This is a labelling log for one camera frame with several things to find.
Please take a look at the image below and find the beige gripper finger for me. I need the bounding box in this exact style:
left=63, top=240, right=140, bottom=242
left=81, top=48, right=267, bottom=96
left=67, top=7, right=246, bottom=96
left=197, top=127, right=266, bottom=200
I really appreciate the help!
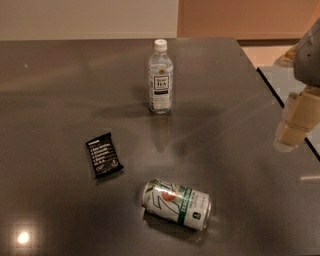
left=273, top=85, right=320, bottom=153

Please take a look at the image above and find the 7up soda can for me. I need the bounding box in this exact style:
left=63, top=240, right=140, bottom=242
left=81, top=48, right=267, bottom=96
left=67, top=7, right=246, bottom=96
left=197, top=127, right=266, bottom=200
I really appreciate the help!
left=141, top=179, right=212, bottom=231

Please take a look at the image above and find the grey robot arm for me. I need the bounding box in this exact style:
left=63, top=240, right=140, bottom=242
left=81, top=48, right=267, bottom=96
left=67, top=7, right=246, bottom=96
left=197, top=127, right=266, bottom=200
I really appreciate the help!
left=273, top=18, right=320, bottom=153

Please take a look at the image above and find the clear plastic water bottle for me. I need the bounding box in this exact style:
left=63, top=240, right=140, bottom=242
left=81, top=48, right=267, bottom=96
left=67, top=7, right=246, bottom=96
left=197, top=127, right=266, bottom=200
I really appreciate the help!
left=148, top=39, right=174, bottom=114

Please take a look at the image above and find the black snack bar wrapper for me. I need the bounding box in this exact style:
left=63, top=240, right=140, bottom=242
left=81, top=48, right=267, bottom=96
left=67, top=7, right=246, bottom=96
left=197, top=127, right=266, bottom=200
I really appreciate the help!
left=86, top=133, right=123, bottom=178

